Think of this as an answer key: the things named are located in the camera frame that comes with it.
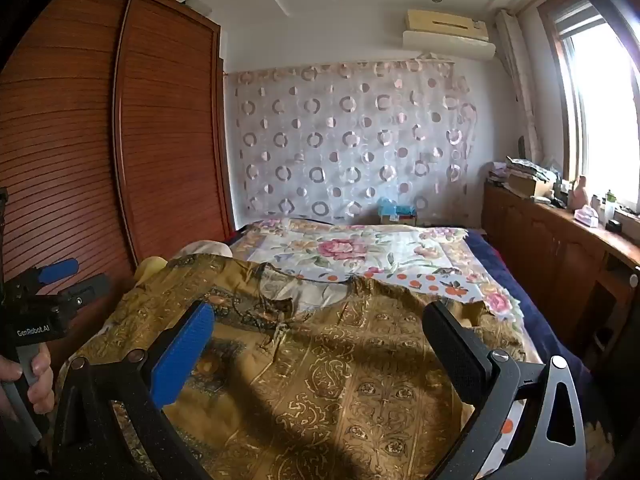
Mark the green capped bottle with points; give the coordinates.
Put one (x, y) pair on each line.
(611, 205)

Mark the golden patterned garment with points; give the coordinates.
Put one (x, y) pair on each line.
(325, 360)

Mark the dark blue bedsheet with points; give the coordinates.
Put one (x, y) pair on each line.
(510, 270)

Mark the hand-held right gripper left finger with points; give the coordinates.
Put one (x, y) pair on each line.
(185, 355)

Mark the white bundled window curtain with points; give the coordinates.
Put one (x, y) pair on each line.
(520, 85)

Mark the circle patterned sheer curtain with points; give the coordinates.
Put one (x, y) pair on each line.
(350, 135)

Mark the brown wooden wardrobe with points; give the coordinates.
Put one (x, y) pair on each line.
(165, 110)

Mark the cream folded cloth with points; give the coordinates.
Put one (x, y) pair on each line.
(205, 250)

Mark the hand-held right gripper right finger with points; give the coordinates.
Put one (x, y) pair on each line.
(455, 355)

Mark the wall air conditioner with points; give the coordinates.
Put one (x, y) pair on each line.
(445, 40)

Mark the person's left hand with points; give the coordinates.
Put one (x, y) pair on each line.
(41, 382)

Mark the yellow cloth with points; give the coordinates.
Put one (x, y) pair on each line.
(150, 267)

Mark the floral blanket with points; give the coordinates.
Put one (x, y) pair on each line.
(340, 250)

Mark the blue topped cardboard box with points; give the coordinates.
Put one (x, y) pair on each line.
(397, 210)

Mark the pink bottle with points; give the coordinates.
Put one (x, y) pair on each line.
(580, 195)

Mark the stack of books and papers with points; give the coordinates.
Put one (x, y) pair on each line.
(525, 175)

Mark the wooden sideboard cabinet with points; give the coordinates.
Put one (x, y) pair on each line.
(550, 245)

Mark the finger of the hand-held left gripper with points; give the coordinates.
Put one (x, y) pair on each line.
(59, 269)
(82, 292)

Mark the pink tissue pack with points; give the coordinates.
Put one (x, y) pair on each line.
(586, 217)

